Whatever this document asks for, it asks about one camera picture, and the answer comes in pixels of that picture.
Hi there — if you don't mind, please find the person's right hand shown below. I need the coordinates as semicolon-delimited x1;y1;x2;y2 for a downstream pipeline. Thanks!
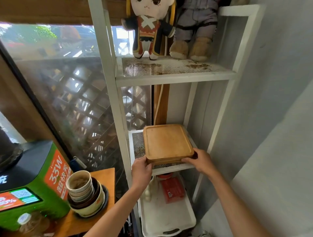
181;147;218;179

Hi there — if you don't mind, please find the person's left hand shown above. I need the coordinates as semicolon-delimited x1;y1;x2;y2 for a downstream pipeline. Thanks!
131;156;153;192

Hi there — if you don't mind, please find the white metal shelf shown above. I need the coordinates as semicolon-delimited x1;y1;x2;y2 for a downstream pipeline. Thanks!
88;0;266;237

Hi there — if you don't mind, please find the person's left forearm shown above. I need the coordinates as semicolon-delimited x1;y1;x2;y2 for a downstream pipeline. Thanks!
84;183;147;237

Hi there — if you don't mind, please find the person's right forearm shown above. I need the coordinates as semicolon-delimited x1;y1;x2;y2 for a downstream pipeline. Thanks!
208;171;272;237

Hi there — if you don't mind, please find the small white bottle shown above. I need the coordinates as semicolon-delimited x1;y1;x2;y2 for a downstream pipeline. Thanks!
144;176;155;202

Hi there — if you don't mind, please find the red packet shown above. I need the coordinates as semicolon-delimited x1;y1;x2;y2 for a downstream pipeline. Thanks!
160;177;186;204

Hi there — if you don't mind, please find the small wooden side table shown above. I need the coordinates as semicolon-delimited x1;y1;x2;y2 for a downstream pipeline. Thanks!
56;168;115;237

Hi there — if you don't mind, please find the white plastic crate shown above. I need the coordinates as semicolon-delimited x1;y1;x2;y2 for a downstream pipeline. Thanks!
138;175;197;237

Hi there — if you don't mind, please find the stack of ceramic bowls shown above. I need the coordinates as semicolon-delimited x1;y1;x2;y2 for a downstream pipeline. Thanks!
68;178;109;218

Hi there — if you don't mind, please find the wooden lattice fence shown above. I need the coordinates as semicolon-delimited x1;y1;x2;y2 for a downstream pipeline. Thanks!
37;57;152;171

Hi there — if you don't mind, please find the green power bank station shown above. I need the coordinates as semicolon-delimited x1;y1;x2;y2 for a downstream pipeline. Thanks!
0;140;74;231

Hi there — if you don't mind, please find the clear plastic bottle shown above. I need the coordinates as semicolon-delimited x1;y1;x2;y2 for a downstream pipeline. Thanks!
17;211;51;237

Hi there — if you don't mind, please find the plush doll grey outfit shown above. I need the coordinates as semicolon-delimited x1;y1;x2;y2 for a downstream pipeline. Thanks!
169;0;231;62

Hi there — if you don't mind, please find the plush doll red coat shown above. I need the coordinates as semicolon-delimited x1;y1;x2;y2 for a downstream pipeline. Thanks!
121;0;176;61

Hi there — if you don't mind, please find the brown wooden blind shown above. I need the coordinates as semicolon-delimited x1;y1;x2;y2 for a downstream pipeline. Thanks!
0;0;127;25

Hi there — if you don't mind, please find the white cable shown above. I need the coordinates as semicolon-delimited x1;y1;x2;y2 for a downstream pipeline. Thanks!
153;84;164;125

